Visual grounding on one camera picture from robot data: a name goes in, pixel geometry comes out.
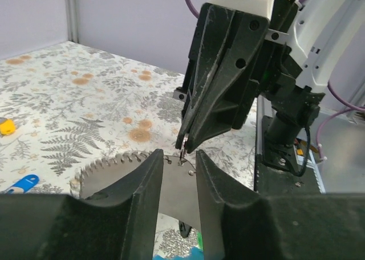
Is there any key with black tag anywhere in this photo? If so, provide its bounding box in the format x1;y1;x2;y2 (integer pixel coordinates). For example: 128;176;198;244
179;221;192;238

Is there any key with yellow tag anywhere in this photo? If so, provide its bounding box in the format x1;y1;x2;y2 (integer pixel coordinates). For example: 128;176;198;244
0;117;16;136

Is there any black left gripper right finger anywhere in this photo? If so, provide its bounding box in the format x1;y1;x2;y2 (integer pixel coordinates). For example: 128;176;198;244
196;150;364;259

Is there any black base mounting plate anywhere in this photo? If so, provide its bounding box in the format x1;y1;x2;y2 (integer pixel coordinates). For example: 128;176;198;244
253;97;326;195

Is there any key with green tag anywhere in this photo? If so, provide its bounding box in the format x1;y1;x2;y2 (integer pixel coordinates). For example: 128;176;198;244
197;232;203;250

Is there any blue keyring holder with rings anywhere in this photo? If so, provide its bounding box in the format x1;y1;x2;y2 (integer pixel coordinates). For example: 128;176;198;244
69;150;206;260

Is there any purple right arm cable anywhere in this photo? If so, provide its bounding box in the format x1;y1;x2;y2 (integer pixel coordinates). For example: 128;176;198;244
182;0;365;164

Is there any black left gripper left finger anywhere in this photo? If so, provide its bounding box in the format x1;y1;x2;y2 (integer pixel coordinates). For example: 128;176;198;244
0;148;164;260

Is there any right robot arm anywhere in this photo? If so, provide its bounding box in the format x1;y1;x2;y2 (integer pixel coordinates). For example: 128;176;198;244
174;0;364;177

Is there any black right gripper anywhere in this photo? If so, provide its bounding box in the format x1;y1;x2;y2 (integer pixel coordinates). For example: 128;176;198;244
176;0;323;153

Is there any key with blue tag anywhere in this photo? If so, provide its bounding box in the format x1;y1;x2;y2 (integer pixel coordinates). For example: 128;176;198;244
3;174;39;194

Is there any floral patterned table mat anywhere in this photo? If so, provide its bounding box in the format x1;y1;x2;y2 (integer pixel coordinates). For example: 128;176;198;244
0;40;257;260

